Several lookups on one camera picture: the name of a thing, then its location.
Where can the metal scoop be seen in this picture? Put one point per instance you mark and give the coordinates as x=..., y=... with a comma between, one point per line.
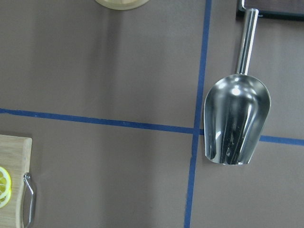
x=236, y=107

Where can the wooden mug tree stand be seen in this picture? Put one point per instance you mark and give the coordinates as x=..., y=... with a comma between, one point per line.
x=122, y=4

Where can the wooden cutting board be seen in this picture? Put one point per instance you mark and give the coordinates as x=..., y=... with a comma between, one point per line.
x=15, y=155

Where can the upper lemon slice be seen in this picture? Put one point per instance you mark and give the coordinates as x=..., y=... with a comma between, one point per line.
x=5, y=187

